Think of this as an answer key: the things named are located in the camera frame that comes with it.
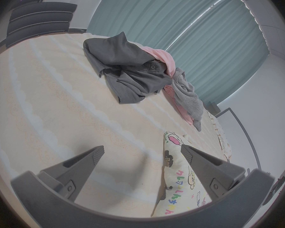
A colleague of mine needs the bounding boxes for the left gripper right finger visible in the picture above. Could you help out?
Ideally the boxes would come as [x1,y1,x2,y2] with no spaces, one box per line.
[181,144,246,202]

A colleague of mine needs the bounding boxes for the blue-green curtain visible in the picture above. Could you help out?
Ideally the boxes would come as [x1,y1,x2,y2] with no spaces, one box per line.
[167,0,270,105]
[87,0,233,53]

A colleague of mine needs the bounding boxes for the grey garment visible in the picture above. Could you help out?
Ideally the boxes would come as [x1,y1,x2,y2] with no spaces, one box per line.
[171,67,203,132]

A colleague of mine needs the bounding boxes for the bed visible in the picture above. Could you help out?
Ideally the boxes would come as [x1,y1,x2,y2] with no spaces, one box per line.
[0,32,262,218]

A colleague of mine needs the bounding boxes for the white printed pyjama top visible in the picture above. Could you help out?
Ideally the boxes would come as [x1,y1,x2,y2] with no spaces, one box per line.
[151,131,213,217]

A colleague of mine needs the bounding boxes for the pile of clothes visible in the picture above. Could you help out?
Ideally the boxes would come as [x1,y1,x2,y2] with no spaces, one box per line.
[83,32,198,125]

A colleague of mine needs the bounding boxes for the white printed pillow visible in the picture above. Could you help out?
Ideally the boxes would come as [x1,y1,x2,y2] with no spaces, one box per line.
[208,112,233,160]

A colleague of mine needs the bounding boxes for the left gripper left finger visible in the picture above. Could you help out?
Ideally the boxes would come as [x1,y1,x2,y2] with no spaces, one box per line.
[39,146,104,202]

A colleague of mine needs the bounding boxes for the grey bedside table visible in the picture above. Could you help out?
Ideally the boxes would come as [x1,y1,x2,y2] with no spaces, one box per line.
[204,101,220,113]

